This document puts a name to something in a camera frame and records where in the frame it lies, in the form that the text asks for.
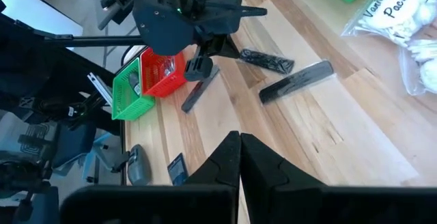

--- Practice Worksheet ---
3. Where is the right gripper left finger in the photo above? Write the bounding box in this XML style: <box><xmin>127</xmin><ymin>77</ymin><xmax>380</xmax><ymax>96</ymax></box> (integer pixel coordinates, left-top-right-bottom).
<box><xmin>59</xmin><ymin>130</ymin><xmax>242</xmax><ymax>224</ymax></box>

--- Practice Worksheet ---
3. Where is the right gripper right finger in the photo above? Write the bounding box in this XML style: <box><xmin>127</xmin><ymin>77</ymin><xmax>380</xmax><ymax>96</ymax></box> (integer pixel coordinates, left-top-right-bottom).
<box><xmin>240</xmin><ymin>132</ymin><xmax>437</xmax><ymax>224</ymax></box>

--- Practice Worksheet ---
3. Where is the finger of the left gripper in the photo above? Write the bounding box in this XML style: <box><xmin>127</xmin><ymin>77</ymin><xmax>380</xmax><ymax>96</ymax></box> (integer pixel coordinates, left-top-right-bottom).
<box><xmin>184</xmin><ymin>55</ymin><xmax>214</xmax><ymax>83</ymax></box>
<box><xmin>201</xmin><ymin>33</ymin><xmax>241</xmax><ymax>59</ymax></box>

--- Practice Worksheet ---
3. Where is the navy blue toiletry tube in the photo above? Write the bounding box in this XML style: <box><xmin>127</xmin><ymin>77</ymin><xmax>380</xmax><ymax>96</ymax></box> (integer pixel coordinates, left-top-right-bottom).
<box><xmin>167</xmin><ymin>152</ymin><xmax>190</xmax><ymax>186</ymax></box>

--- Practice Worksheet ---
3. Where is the red plastic basket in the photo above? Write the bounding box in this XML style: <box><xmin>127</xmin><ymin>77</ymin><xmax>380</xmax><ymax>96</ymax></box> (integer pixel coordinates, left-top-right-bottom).
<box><xmin>139</xmin><ymin>46</ymin><xmax>188</xmax><ymax>98</ymax></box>

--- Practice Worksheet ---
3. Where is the wide green plastic basket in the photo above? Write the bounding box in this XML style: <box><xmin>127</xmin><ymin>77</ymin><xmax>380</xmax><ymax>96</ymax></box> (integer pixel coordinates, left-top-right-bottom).
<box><xmin>111</xmin><ymin>57</ymin><xmax>156</xmax><ymax>122</ymax></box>

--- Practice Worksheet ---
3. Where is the blue grey office chair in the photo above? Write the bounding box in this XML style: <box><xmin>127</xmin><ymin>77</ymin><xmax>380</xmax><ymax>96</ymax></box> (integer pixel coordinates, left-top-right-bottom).
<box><xmin>0</xmin><ymin>111</ymin><xmax>124</xmax><ymax>224</ymax></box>

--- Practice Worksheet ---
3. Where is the vanity pack clear bag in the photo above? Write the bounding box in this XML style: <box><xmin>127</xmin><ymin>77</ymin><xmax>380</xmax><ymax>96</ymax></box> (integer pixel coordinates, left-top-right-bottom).
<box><xmin>341</xmin><ymin>0</ymin><xmax>437</xmax><ymax>49</ymax></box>

